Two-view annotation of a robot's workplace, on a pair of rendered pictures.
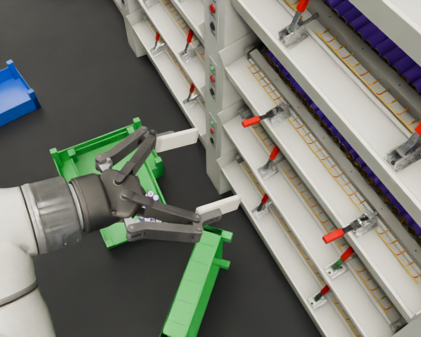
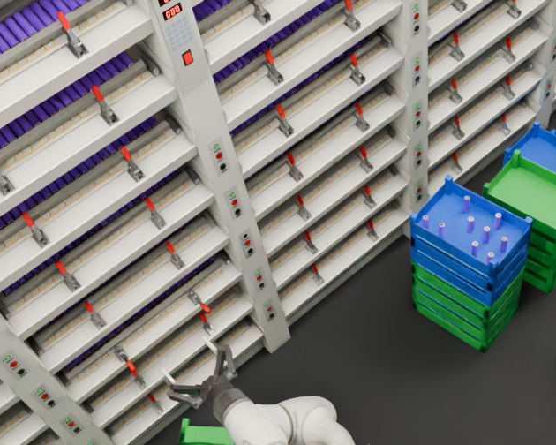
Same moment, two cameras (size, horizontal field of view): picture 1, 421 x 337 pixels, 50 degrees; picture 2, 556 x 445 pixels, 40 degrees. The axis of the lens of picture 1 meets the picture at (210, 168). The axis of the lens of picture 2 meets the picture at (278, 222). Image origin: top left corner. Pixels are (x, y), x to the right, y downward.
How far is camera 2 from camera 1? 161 cm
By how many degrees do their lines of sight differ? 49
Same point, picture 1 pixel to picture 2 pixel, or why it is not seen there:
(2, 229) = (251, 406)
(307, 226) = (182, 350)
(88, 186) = (218, 388)
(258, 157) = (129, 391)
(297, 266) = (199, 373)
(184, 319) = not seen: hidden behind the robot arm
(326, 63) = (119, 301)
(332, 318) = (233, 345)
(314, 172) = (162, 327)
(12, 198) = (235, 411)
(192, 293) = not seen: hidden behind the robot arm
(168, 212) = (220, 360)
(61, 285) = not seen: outside the picture
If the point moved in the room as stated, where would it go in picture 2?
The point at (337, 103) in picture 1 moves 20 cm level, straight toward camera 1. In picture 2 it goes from (146, 293) to (215, 297)
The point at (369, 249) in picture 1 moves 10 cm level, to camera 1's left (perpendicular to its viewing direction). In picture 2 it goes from (207, 294) to (214, 322)
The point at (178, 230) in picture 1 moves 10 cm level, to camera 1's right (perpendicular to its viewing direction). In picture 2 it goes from (229, 353) to (222, 320)
